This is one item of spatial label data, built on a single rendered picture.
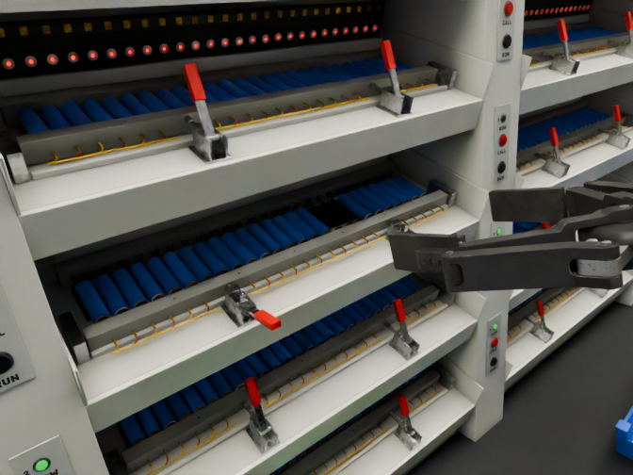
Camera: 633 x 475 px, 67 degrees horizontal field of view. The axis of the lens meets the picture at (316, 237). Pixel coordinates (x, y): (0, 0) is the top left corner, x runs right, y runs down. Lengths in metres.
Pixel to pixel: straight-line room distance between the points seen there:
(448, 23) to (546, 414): 0.79
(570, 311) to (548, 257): 1.00
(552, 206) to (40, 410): 0.48
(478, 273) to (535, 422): 0.83
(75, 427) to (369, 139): 0.44
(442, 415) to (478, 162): 0.46
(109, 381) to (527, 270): 0.39
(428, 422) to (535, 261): 0.67
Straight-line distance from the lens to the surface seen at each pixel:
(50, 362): 0.49
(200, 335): 0.55
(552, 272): 0.31
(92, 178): 0.48
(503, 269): 0.31
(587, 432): 1.14
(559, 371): 1.28
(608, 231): 0.33
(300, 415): 0.70
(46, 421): 0.51
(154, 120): 0.52
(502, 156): 0.83
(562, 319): 1.28
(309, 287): 0.61
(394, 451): 0.90
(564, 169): 1.03
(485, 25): 0.76
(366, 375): 0.75
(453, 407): 0.99
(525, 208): 0.48
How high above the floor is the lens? 0.75
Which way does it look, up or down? 22 degrees down
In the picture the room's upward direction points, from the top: 6 degrees counter-clockwise
